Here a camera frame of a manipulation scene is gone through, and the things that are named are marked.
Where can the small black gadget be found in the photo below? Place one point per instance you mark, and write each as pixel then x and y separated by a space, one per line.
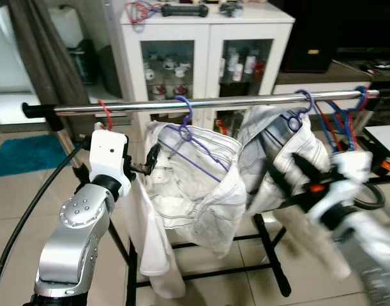
pixel 230 7

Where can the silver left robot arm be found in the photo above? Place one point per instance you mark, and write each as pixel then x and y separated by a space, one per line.
pixel 73 213

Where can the white table black legs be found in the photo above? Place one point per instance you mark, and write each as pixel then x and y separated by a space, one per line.
pixel 386 137

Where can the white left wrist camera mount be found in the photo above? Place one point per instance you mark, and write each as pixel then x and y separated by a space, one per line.
pixel 108 153

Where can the white glass-door cabinet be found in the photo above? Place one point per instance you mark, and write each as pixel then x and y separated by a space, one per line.
pixel 207 32

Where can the plain white garment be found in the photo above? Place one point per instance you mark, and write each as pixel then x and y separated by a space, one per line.
pixel 153 255

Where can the grey curtain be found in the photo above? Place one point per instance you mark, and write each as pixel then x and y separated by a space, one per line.
pixel 48 64

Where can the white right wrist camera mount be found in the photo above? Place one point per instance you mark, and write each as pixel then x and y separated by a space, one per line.
pixel 354 167

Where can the teal rug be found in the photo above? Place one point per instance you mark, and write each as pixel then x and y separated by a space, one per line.
pixel 22 156

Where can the dark TV bench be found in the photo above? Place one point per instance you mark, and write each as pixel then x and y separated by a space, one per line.
pixel 348 70

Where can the black speaker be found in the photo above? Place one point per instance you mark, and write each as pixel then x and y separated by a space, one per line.
pixel 316 38

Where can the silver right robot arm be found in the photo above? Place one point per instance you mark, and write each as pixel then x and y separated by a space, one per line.
pixel 360 248

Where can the black television screen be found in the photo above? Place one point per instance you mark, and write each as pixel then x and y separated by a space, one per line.
pixel 370 25

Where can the long black gadget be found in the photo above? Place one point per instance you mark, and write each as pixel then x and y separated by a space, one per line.
pixel 185 11

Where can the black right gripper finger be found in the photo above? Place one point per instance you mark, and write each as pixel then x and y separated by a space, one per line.
pixel 285 182
pixel 307 169

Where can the tangled red blue hangers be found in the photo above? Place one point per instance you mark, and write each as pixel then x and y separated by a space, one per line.
pixel 138 11

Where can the white plastic jug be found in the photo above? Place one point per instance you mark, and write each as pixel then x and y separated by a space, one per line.
pixel 66 25

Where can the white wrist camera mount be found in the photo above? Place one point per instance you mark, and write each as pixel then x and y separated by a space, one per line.
pixel 354 167
pixel 108 153

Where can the white denim jeans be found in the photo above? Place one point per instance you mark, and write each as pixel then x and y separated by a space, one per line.
pixel 201 197
pixel 265 153

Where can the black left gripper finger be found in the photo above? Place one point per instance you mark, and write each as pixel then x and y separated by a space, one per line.
pixel 147 170
pixel 154 155

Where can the chrome clothes rack rail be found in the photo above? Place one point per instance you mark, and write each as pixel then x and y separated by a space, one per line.
pixel 214 102

